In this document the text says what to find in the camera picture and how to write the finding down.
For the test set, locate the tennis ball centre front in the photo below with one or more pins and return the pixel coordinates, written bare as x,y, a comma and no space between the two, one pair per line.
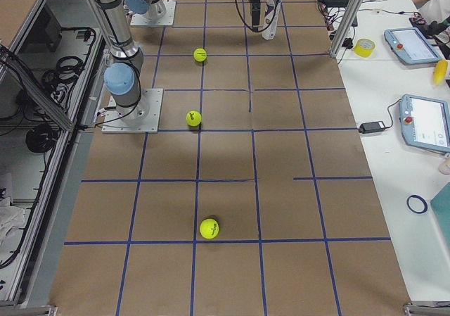
200,55

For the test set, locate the tennis ball near base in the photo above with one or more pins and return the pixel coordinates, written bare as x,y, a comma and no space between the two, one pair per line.
193,118

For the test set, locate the tennis ball front left corner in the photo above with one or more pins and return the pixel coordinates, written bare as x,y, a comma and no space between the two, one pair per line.
209,228

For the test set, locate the yellow tape roll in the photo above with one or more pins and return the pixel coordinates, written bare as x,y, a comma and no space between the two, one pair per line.
364,47

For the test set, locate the teach pendant upper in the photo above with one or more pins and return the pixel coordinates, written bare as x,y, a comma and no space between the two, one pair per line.
411,47

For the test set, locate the teach pendant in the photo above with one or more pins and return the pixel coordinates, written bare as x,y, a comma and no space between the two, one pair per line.
424,123
411,47

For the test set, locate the yellow banana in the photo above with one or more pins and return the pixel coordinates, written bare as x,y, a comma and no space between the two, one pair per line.
441,71

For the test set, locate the teach pendant lower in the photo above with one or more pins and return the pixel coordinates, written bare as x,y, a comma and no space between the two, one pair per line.
424,123

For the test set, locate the teal board corner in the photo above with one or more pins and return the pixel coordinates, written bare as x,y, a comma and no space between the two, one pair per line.
440,208

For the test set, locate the aluminium frame post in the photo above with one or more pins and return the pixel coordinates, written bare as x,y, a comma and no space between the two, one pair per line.
344,26

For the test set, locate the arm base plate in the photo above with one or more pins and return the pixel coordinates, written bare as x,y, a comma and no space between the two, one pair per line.
154,13
145,117

